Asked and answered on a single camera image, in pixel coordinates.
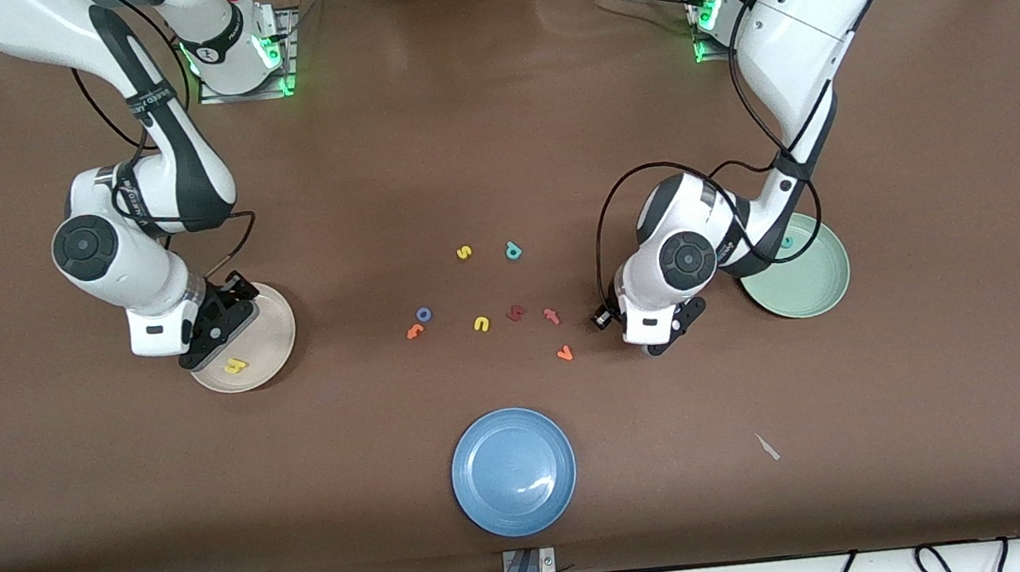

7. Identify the beige round plate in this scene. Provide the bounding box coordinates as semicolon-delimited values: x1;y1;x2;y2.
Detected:
182;281;304;398

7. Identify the green round plate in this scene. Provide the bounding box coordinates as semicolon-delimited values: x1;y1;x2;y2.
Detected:
735;208;856;325

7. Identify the blue round plate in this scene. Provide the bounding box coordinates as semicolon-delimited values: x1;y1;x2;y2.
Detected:
445;401;584;545

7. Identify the brown table cover sheet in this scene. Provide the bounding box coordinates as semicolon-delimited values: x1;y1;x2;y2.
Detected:
0;0;1020;572

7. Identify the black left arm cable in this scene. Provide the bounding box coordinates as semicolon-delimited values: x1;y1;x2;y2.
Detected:
586;145;829;315

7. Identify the short black right arm cable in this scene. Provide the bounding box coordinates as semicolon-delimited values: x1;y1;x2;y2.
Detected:
171;208;265;284

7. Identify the long black right arm cable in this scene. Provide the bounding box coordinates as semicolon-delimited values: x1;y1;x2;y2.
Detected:
70;60;148;163

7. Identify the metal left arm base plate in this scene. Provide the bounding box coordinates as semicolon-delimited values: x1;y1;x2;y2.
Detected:
686;0;738;67

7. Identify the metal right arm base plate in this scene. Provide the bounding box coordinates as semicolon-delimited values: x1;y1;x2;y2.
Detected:
189;6;303;106

